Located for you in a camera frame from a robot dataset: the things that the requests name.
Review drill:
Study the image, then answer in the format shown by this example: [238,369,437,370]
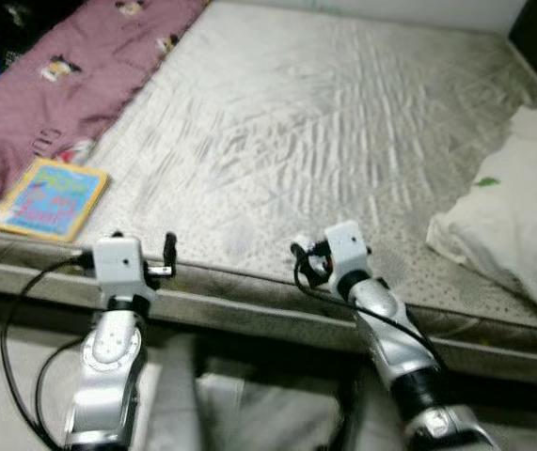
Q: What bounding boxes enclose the grey quilted mattress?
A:
[0,0,537,363]

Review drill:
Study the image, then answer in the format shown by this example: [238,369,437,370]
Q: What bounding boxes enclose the yellow blue children's book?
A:
[0,157,110,244]

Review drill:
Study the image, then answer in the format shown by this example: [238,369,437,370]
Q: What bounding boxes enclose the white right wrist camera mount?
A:
[323,220,374,285]

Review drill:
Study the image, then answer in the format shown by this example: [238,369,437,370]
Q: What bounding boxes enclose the grey left robot leg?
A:
[144,331,205,451]

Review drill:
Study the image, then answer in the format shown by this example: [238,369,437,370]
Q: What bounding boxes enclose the white pillow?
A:
[425,103,537,327]

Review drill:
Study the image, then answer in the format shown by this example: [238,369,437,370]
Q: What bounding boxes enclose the mauve cartoon print blanket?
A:
[0,0,210,210]

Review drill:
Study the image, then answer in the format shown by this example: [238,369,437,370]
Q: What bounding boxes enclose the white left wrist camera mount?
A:
[91,236,149,303]

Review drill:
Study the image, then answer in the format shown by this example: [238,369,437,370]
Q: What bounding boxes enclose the dark bed base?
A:
[0,287,537,391]

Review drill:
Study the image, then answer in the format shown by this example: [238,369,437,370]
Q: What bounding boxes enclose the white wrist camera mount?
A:
[323,220,374,285]
[91,236,149,303]

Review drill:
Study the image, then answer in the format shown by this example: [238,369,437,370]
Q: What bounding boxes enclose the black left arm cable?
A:
[0,252,96,447]
[35,336,90,443]

